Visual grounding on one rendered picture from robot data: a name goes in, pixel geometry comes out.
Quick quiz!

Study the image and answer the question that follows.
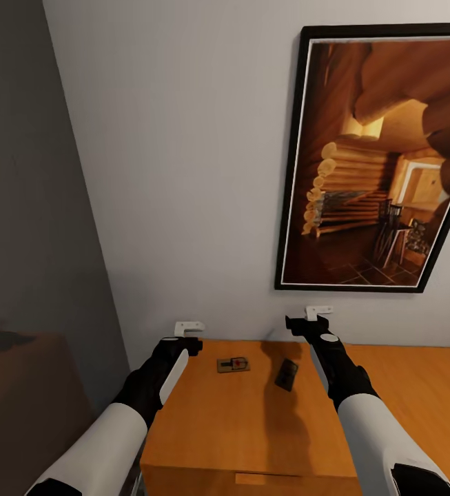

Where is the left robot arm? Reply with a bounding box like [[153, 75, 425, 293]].
[[25, 321, 205, 496]]

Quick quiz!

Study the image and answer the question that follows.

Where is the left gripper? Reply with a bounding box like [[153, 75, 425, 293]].
[[180, 336, 203, 357]]

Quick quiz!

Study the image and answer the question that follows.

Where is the mousetrap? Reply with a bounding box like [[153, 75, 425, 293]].
[[275, 359, 300, 392], [217, 358, 250, 374]]

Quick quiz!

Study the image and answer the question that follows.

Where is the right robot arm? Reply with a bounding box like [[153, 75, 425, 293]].
[[285, 305, 450, 496]]

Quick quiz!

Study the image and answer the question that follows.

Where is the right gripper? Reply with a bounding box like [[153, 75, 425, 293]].
[[285, 316, 329, 338]]

